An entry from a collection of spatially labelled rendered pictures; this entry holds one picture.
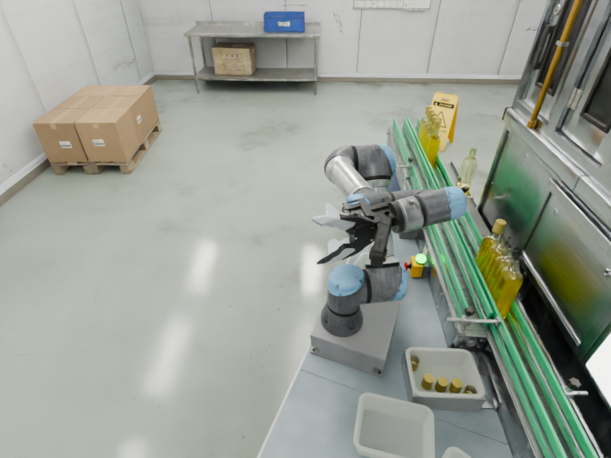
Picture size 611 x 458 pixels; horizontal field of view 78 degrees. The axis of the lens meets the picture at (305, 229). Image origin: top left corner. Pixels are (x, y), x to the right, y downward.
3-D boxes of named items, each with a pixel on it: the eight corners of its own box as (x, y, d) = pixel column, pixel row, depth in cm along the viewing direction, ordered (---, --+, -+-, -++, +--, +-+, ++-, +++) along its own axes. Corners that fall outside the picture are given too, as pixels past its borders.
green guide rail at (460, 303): (465, 326, 130) (470, 311, 125) (461, 326, 130) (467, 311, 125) (393, 127, 268) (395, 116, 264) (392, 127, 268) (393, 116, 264)
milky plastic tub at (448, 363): (479, 412, 119) (487, 397, 114) (408, 409, 120) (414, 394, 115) (464, 363, 133) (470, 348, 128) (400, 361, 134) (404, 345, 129)
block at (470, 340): (483, 351, 130) (488, 338, 126) (455, 350, 131) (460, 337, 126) (479, 342, 133) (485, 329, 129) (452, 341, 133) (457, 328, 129)
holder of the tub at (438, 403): (495, 413, 120) (504, 400, 115) (409, 409, 121) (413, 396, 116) (478, 364, 133) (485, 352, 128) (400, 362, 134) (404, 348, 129)
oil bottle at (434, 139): (434, 169, 221) (445, 123, 204) (424, 168, 221) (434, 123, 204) (432, 164, 225) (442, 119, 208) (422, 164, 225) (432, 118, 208)
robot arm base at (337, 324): (315, 331, 132) (316, 313, 126) (325, 300, 143) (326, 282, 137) (358, 341, 129) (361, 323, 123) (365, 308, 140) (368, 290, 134)
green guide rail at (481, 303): (485, 327, 130) (493, 312, 125) (483, 327, 130) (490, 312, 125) (404, 127, 268) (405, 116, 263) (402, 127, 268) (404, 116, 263)
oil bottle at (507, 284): (505, 319, 133) (526, 275, 120) (489, 318, 133) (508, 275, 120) (499, 306, 137) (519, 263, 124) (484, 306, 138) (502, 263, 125)
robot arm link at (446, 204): (453, 215, 91) (473, 218, 82) (410, 226, 90) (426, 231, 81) (446, 184, 90) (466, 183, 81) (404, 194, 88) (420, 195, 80)
